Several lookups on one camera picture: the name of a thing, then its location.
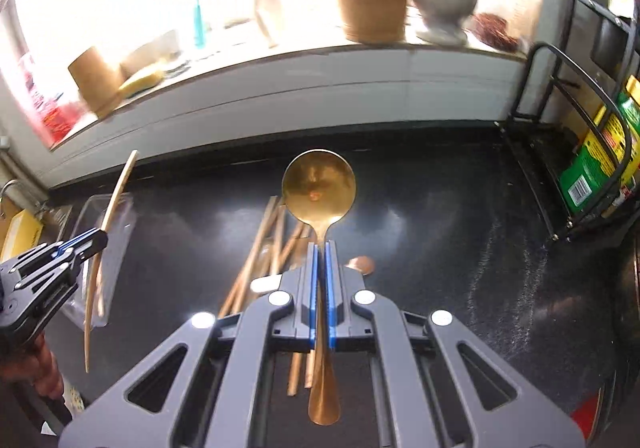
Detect pale bamboo chopstick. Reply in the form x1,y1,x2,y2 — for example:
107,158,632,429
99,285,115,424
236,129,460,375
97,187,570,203
83,149,139,374

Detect empty wooden cylinder holder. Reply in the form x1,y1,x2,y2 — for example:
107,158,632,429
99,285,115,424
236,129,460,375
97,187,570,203
67,45,126,119

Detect clear plastic tray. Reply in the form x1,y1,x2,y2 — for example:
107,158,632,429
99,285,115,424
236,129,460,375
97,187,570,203
60,193,136,329

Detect red detergent bottle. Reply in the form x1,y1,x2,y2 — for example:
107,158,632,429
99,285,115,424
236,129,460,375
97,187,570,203
20,53,98,149

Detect yellow cardboard box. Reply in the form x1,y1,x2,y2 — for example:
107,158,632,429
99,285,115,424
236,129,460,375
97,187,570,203
0,208,43,256

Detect black wire rack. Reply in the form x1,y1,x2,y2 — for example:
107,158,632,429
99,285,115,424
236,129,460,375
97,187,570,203
494,0,640,243

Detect teal brush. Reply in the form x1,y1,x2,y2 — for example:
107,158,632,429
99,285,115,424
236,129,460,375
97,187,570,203
192,0,207,49

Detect clear glass jar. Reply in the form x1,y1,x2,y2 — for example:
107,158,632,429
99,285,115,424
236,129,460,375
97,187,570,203
177,0,211,51

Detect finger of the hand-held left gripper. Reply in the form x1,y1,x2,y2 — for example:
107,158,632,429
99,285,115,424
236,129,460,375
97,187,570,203
10,228,109,279
0,250,86,329

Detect person's left hand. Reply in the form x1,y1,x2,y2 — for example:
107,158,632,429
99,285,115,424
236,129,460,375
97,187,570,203
0,334,66,401

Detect yellow sponge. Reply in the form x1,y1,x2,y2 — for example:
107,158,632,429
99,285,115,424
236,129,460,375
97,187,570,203
117,68,167,99

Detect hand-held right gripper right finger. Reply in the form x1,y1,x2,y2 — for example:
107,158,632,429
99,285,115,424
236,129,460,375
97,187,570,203
325,240,587,448

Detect dried red chilies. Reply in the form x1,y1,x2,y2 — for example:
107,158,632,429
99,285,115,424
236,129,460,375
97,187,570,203
472,12,522,53

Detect cream box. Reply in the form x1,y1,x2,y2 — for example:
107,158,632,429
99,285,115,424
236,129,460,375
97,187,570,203
120,35,178,74

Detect gold metal spoon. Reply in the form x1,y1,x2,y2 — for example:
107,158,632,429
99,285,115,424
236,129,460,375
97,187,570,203
281,149,357,427

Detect black stove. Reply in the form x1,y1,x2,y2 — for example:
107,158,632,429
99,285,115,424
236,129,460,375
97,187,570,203
570,218,640,448

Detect green box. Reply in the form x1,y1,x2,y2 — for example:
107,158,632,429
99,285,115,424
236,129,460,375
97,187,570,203
559,93,636,218

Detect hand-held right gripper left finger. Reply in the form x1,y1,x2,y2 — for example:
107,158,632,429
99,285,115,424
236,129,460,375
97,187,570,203
57,243,321,448

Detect bunch of wooden chopsticks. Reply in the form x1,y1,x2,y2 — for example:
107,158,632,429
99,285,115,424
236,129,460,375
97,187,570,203
218,195,321,397

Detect grey stone mortar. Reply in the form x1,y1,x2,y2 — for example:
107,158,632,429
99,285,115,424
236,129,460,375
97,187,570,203
411,0,479,46

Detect translucent brown spoon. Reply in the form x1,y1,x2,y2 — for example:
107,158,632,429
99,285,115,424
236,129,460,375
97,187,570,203
346,255,377,277

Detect metal faucet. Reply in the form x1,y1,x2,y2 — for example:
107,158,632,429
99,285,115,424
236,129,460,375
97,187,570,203
0,178,51,219

